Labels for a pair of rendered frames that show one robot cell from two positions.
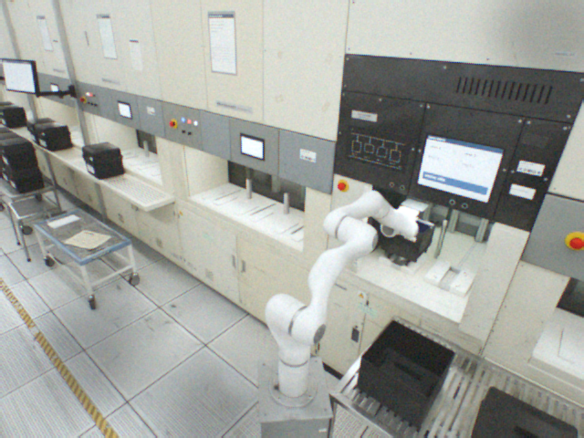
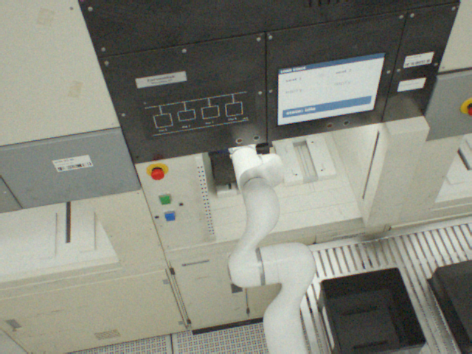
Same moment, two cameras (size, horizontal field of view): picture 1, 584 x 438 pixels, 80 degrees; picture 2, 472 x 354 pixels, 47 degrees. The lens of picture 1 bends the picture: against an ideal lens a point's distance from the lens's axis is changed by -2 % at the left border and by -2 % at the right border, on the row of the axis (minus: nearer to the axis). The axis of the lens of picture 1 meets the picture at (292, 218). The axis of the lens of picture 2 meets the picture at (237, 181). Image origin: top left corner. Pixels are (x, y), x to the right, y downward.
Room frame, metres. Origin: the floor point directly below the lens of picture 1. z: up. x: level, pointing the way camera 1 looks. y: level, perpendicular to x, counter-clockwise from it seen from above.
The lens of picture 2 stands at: (0.77, 0.28, 2.63)
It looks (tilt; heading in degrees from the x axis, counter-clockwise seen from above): 54 degrees down; 316
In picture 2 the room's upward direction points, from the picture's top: 5 degrees counter-clockwise
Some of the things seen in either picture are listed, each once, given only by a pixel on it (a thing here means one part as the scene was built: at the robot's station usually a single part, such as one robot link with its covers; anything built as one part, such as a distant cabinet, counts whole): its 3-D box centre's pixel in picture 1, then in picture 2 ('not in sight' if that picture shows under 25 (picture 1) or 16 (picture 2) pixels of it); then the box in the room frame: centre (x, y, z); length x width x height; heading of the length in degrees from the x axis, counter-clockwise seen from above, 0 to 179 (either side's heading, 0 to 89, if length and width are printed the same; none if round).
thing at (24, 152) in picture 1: (17, 152); not in sight; (3.45, 2.88, 0.85); 0.30 x 0.28 x 0.26; 51
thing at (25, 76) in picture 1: (43, 80); not in sight; (3.28, 2.28, 1.59); 0.50 x 0.41 x 0.36; 141
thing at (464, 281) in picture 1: (450, 276); (304, 159); (1.54, -0.86, 0.89); 0.22 x 0.21 x 0.04; 141
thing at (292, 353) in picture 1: (288, 327); not in sight; (0.96, 0.00, 1.07); 0.19 x 0.12 x 0.24; 51
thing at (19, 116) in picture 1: (12, 116); not in sight; (4.74, 3.85, 0.93); 0.30 x 0.28 x 0.26; 52
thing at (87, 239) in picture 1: (88, 238); not in sight; (2.45, 1.69, 0.47); 0.31 x 0.23 x 0.02; 73
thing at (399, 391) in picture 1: (404, 370); (367, 320); (0.97, -0.47, 0.85); 0.28 x 0.28 x 0.17; 51
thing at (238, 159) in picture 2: (394, 224); (248, 170); (1.51, -0.50, 1.21); 0.13 x 0.09 x 0.08; 141
